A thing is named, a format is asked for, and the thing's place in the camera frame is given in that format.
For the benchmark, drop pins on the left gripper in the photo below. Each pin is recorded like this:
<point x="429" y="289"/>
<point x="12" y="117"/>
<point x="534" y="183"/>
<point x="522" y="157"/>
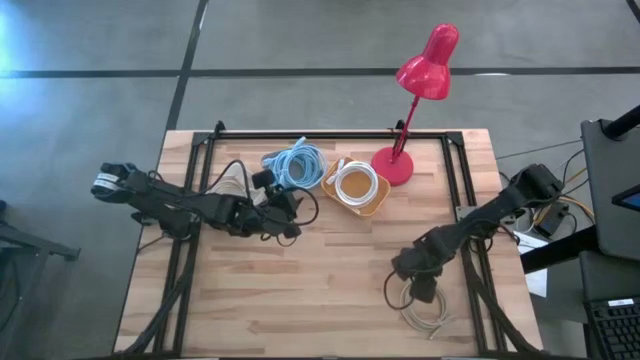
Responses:
<point x="280" y="215"/>

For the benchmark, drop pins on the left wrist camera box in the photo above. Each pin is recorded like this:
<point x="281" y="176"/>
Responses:
<point x="263" y="179"/>

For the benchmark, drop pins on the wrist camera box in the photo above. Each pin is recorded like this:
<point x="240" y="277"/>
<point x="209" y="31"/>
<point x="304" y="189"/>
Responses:
<point x="263" y="179"/>
<point x="424" y="291"/>

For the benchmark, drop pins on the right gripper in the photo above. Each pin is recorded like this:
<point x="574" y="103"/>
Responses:
<point x="417" y="260"/>

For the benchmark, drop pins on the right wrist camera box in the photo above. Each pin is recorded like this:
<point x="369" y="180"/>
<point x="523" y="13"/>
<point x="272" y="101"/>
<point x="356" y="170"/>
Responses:
<point x="424" y="291"/>

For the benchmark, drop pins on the red desk lamp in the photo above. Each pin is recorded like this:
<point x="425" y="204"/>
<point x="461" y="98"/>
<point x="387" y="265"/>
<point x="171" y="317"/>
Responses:
<point x="427" y="70"/>

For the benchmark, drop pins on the black aluminium rig frame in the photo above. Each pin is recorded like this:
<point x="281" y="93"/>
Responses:
<point x="325" y="135"/>

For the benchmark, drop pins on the grey plastic bin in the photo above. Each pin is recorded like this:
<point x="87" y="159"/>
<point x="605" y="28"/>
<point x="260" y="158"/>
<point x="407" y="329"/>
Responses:
<point x="265" y="156"/>

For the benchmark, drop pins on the white plastic bin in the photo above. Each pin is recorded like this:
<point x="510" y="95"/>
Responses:
<point x="227" y="170"/>

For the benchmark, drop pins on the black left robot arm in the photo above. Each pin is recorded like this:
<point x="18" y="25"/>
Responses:
<point x="170" y="200"/>

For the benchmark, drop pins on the tablet screen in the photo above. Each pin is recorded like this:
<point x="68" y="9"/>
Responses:
<point x="629" y="198"/>

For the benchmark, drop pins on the black equipment cart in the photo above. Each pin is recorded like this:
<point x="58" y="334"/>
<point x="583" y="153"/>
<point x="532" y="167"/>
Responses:
<point x="615" y="190"/>

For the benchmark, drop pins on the black power box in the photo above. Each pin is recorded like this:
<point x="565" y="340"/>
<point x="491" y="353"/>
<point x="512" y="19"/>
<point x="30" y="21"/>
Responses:
<point x="551" y="222"/>

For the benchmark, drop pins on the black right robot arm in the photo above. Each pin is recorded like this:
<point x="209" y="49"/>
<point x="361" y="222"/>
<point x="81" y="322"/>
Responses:
<point x="480" y="220"/>

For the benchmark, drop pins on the black keyboard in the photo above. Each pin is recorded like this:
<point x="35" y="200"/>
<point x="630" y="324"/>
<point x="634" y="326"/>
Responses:
<point x="617" y="330"/>

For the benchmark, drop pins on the yellow plastic bin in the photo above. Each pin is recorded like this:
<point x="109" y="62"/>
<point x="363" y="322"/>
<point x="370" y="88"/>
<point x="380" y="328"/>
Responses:
<point x="357" y="182"/>

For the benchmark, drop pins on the white paper sheet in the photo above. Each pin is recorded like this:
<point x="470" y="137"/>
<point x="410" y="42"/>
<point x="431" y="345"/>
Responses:
<point x="535" y="280"/>

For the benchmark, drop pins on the black floor stand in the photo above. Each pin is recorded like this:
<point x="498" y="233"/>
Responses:
<point x="30" y="245"/>

